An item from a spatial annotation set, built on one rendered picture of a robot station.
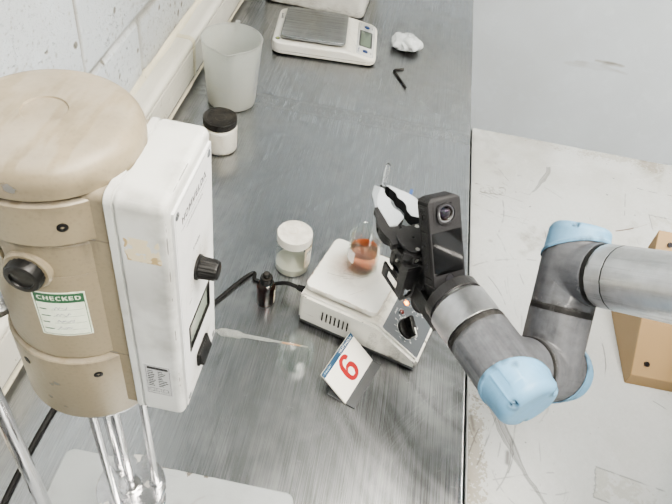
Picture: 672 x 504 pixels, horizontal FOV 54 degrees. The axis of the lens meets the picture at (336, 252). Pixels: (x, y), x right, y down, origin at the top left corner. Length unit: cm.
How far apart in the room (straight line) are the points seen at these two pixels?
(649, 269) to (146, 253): 53
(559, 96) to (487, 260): 131
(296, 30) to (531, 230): 78
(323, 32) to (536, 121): 105
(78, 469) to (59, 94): 62
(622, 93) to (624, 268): 177
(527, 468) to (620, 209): 66
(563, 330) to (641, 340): 34
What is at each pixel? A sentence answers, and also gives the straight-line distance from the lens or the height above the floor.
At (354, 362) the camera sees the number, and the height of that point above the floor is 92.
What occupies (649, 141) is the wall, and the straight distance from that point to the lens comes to 263.
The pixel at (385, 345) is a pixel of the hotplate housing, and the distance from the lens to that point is 100.
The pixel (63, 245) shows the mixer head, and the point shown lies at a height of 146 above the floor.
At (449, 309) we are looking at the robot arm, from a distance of 77.
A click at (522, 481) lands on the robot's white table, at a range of 99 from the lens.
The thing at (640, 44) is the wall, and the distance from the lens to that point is 242.
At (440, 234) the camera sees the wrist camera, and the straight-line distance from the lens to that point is 78.
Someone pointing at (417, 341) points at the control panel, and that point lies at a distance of 102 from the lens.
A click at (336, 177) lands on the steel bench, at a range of 132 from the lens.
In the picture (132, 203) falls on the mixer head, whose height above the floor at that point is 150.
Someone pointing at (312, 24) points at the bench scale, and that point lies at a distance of 175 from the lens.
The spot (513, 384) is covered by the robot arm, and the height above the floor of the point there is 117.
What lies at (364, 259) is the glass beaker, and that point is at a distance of 98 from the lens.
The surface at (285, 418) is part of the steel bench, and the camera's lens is 96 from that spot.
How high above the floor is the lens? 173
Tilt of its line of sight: 45 degrees down
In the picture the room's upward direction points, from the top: 10 degrees clockwise
